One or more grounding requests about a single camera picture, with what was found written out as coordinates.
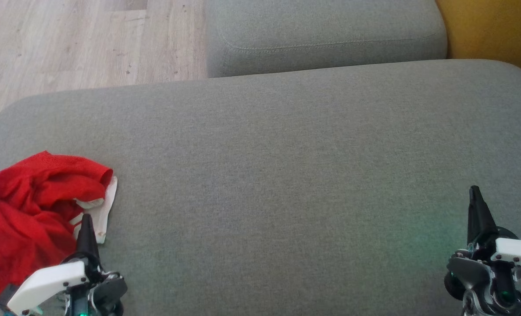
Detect large grey sofa seat cushion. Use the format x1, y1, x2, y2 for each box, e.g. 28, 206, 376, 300
0, 59, 521, 316

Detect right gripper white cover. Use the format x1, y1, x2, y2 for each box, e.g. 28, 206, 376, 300
444, 186, 521, 316

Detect red basketball jersey white sleeves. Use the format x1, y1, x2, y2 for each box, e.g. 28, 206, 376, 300
0, 176, 118, 300

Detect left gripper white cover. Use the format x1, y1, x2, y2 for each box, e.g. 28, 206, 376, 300
6, 214, 128, 316

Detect small grey sofa cushion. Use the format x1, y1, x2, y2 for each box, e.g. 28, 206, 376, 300
204, 0, 448, 79

